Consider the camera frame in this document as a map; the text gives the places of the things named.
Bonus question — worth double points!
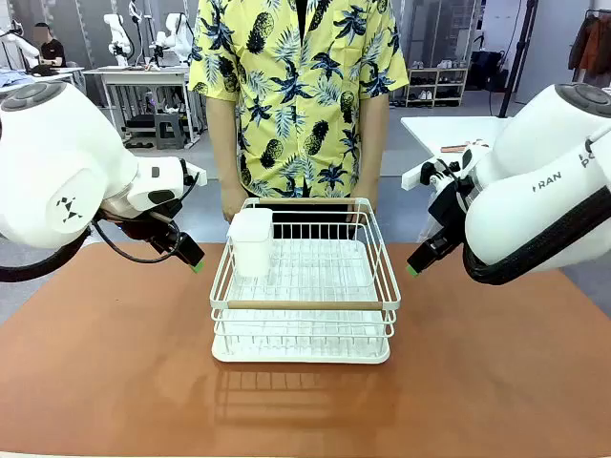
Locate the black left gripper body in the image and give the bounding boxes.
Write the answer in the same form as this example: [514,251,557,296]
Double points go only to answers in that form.
[97,208,182,255]

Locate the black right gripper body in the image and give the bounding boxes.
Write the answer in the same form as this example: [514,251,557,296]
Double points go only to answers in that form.
[428,179,473,245]

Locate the person's left forearm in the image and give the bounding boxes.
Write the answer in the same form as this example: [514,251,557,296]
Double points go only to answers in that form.
[354,92,390,188]

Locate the person's right forearm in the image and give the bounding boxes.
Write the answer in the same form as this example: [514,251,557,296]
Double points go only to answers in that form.
[205,93,250,192]

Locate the person's right hand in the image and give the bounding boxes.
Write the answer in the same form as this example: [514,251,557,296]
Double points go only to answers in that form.
[221,182,250,223]

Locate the person's left hand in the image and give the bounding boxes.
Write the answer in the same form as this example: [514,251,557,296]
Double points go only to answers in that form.
[349,177,381,224]

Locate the white plastic utensil holder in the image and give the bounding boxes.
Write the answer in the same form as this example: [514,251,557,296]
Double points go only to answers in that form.
[225,209,275,280]

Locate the brown flat item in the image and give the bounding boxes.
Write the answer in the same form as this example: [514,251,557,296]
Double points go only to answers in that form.
[439,138,492,155]

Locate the white side table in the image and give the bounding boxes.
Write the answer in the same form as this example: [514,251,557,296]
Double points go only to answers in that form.
[400,115,516,162]

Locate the grey plastic stool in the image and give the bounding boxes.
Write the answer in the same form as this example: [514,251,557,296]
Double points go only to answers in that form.
[153,113,186,151]

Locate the white shoe rack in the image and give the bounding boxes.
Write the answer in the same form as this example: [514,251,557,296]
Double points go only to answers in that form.
[404,66,470,108]

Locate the black bag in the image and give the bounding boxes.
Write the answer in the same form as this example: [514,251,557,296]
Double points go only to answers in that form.
[469,49,506,93]

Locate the white background work table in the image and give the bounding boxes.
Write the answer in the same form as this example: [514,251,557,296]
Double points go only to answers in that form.
[82,65,200,146]

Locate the black tripod stand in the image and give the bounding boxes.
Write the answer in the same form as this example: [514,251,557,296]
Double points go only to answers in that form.
[497,0,539,119]

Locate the table with blue cloth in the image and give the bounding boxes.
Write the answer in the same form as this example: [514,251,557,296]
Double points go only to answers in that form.
[0,65,86,92]

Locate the person in pineapple shirt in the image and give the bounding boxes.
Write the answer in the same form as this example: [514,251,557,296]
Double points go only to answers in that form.
[187,0,411,199]

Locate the seated person in black shirt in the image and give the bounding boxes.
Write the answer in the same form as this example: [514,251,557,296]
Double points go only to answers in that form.
[31,22,68,69]

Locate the hanging brown clothes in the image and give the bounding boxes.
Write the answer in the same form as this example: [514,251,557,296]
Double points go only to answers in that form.
[567,12,611,78]

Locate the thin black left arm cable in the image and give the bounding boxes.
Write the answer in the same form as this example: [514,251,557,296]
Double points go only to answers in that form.
[92,170,200,265]

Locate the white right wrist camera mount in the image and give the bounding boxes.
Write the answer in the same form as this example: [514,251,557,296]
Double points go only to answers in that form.
[401,159,443,192]

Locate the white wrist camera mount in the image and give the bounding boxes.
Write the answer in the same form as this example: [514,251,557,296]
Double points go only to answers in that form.
[179,158,209,188]
[401,159,443,192]

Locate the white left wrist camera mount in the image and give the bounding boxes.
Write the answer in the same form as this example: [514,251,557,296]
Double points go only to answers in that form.
[179,158,209,188]

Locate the black sleeved right arm cable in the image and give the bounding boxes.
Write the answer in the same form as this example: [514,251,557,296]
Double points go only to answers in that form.
[461,184,611,287]

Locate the black sleeved arm cable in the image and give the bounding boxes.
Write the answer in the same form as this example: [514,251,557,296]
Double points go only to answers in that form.
[0,226,93,283]
[461,184,611,287]

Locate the black sleeved left arm cable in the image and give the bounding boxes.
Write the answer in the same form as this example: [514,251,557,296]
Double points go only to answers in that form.
[0,226,93,283]

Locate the white wire dish rack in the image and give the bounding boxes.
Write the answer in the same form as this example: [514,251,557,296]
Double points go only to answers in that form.
[209,197,403,357]

